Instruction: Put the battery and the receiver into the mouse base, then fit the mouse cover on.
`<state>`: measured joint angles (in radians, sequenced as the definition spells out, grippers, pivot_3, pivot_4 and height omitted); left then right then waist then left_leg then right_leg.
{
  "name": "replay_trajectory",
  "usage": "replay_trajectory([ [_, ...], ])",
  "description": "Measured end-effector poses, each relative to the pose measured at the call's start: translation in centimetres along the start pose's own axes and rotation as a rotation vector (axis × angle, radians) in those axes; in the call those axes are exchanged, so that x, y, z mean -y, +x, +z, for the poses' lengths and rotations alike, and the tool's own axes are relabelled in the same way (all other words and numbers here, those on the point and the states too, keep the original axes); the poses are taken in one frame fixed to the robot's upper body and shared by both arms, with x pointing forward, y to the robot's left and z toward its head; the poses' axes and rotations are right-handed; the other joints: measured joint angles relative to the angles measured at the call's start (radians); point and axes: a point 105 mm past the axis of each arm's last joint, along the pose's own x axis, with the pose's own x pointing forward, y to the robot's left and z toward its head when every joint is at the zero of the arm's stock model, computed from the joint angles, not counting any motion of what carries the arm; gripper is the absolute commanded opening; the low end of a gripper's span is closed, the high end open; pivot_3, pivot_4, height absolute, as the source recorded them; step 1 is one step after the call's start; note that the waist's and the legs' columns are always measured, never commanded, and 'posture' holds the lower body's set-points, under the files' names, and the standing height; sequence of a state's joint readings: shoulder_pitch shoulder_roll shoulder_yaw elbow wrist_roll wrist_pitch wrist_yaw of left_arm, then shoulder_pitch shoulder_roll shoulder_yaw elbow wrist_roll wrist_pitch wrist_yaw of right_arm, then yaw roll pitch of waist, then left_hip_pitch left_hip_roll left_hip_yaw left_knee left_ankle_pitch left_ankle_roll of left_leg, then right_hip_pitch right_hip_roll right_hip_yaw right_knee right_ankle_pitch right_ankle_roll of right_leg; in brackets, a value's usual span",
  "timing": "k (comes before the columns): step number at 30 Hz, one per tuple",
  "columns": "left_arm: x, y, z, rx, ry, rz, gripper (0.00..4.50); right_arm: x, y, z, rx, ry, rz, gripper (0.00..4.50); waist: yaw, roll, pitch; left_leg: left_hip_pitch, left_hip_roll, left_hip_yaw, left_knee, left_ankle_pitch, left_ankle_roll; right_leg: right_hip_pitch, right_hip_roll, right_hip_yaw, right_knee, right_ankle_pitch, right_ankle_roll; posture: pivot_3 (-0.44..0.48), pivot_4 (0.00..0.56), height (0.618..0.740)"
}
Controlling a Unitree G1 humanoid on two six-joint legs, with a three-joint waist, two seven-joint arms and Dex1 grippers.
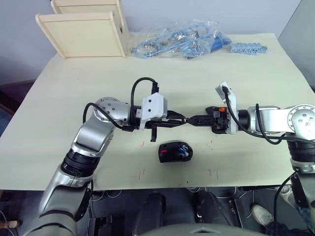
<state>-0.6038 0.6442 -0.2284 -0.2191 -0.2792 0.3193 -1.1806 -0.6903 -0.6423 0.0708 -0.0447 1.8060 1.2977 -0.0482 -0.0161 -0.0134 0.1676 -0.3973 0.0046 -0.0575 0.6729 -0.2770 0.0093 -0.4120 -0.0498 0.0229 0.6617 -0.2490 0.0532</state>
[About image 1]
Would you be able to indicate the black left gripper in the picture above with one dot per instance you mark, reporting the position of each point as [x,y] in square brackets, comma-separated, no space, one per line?
[153,125]

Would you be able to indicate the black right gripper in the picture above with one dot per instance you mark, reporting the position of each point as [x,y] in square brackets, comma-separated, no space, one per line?
[220,123]

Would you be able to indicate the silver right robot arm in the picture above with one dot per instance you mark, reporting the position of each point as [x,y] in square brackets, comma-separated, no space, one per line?
[273,120]

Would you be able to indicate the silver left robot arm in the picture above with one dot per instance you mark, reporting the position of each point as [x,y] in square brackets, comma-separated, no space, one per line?
[91,137]

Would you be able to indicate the red battery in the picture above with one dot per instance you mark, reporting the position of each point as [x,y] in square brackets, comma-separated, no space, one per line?
[164,150]

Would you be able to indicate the blue packet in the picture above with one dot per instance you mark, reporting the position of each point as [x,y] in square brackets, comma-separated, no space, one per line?
[220,41]

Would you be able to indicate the clear plastic bag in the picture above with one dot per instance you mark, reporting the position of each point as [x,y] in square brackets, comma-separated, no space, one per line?
[172,39]

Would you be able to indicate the light blue connector strip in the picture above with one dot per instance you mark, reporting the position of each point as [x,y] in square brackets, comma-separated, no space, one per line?
[248,48]

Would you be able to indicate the white shoe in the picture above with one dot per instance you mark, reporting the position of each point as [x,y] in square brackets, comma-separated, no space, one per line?
[262,215]
[286,194]

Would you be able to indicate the grey robot torso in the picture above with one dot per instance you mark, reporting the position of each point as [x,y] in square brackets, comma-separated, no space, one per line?
[201,232]

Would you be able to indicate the cream wooden shelf rack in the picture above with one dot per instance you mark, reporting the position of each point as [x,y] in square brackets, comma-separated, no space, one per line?
[83,37]

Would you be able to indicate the light wooden bar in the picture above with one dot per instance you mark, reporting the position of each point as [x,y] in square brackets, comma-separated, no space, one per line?
[9,224]

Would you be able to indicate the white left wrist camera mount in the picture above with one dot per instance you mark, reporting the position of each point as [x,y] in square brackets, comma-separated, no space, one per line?
[153,105]

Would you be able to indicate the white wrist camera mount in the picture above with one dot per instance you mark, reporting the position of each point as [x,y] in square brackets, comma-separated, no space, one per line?
[231,103]
[153,105]

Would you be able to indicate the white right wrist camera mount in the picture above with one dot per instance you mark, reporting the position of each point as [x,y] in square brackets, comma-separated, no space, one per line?
[231,103]

